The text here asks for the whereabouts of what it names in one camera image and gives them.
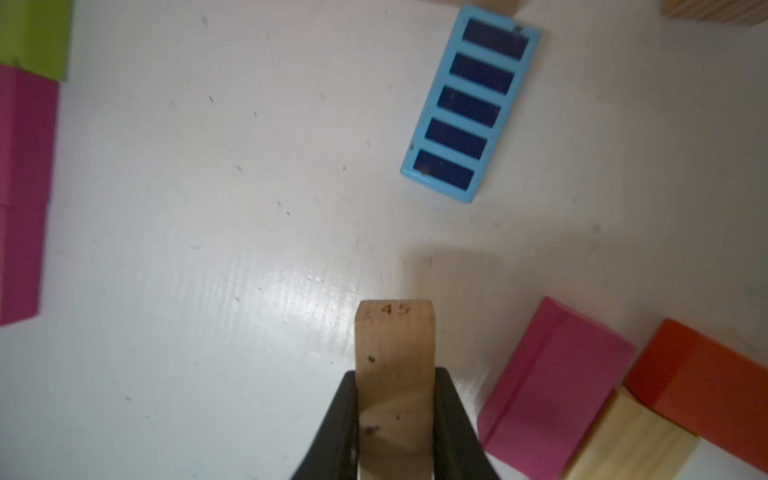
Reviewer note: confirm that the red block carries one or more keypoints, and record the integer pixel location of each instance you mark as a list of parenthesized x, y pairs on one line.
[(706, 388)]

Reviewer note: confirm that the small natural wood block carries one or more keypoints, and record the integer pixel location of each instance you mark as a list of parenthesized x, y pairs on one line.
[(630, 441)]

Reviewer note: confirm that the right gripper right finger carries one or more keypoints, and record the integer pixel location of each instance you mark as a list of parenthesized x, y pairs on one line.
[(457, 452)]

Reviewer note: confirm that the blue striped block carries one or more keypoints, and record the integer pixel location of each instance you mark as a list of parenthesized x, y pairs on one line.
[(472, 95)]

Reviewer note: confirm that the green block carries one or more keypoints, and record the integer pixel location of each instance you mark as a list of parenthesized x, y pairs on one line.
[(35, 36)]

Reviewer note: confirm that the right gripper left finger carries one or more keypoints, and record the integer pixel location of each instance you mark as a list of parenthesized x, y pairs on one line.
[(334, 452)]

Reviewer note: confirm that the magenta block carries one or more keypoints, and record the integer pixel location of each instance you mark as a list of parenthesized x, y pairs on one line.
[(554, 385), (22, 251), (29, 105)]

